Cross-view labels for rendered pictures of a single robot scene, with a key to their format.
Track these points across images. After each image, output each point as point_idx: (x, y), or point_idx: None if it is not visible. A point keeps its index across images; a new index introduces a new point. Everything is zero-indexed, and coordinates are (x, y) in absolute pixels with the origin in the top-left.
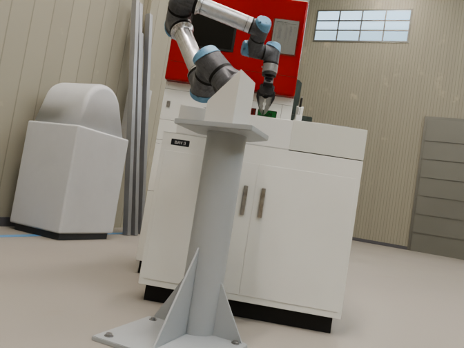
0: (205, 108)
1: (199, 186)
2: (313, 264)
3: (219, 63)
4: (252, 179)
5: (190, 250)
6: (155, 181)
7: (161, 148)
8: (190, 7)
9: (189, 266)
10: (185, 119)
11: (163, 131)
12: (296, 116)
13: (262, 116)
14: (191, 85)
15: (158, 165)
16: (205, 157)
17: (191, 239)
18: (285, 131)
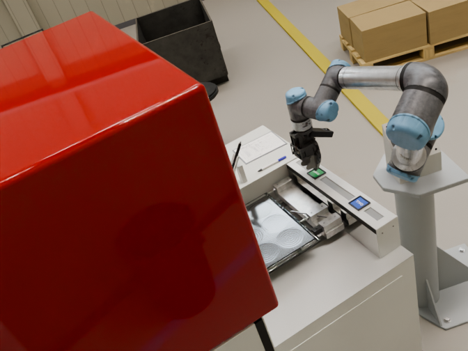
0: (372, 200)
1: (434, 216)
2: None
3: None
4: None
5: (437, 254)
6: (417, 299)
7: (414, 271)
8: (425, 86)
9: (446, 252)
10: (463, 171)
11: (413, 254)
12: (242, 166)
13: (325, 168)
14: (423, 166)
15: (416, 286)
16: (433, 194)
17: (436, 249)
18: None
